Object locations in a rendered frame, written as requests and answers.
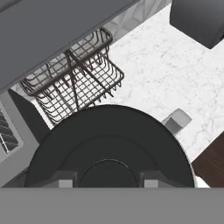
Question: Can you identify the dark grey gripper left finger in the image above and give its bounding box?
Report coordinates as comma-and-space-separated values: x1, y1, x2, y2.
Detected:
35, 170, 79, 189

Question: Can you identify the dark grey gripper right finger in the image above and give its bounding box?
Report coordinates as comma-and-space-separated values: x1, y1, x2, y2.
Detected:
140, 170, 188, 189

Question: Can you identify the grey blender jug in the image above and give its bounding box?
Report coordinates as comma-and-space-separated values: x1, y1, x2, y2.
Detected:
161, 108, 193, 137

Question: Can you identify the grey appliance with grille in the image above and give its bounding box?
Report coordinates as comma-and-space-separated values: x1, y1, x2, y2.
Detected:
0, 88, 51, 188

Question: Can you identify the dark grey box appliance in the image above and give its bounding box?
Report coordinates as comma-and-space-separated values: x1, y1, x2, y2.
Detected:
169, 0, 224, 50

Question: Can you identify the dark wire dish rack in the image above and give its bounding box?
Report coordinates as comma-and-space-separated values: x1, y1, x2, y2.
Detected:
19, 27, 126, 126

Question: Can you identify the grey wall cupboard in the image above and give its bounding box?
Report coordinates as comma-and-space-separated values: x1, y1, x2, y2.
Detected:
0, 0, 142, 95

